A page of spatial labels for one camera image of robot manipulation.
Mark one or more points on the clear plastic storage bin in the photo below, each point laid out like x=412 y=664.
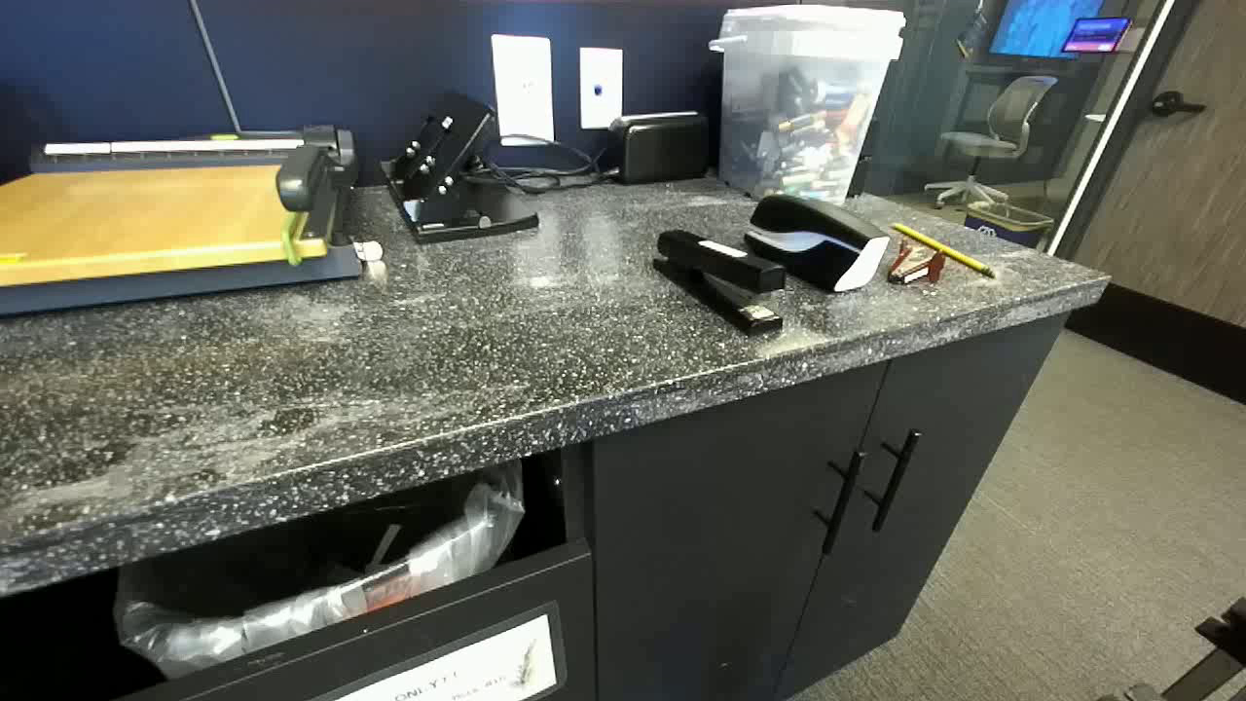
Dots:
x=800 y=91

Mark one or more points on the red staple remover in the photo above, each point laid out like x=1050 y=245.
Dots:
x=915 y=261

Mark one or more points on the white wall switch plate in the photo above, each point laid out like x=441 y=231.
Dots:
x=601 y=88

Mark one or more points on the black trash drawer front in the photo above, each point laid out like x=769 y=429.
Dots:
x=371 y=647

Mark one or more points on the left black door handle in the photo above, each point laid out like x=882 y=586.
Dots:
x=834 y=516

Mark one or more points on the white label on drawer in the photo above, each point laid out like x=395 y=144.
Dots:
x=498 y=667

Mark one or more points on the grey office chair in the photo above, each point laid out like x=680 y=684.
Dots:
x=1000 y=136

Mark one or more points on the wall monitor screen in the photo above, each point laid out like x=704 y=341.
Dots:
x=1057 y=28

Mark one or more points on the left black cabinet door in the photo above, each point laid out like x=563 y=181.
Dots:
x=704 y=536

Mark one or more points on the black door lever handle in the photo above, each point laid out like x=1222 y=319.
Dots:
x=1172 y=102

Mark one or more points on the paper trimmer with wooden board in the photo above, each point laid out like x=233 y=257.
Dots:
x=107 y=223

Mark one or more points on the white wall outlet plate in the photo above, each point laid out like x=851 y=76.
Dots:
x=521 y=88

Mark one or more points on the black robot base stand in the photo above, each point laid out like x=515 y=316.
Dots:
x=1217 y=667

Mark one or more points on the right black door handle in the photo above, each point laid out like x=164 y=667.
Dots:
x=902 y=459

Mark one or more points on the small black box device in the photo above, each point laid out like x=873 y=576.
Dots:
x=664 y=144

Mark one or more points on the right black cabinet door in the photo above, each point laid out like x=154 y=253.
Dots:
x=961 y=397

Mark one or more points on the yellow pencil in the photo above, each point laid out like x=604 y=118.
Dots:
x=947 y=252

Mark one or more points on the black cabinet door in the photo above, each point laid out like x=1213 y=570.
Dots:
x=704 y=536
x=961 y=397

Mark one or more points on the black and white electric stapler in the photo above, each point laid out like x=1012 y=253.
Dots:
x=822 y=245

